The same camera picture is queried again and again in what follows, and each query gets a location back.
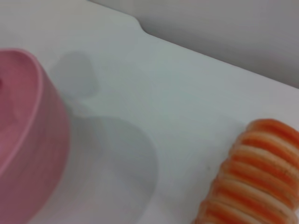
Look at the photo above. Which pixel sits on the orange striped bread roll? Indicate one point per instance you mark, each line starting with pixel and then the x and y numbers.
pixel 254 172

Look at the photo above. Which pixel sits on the pink plastic bowl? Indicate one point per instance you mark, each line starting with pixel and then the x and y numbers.
pixel 28 140

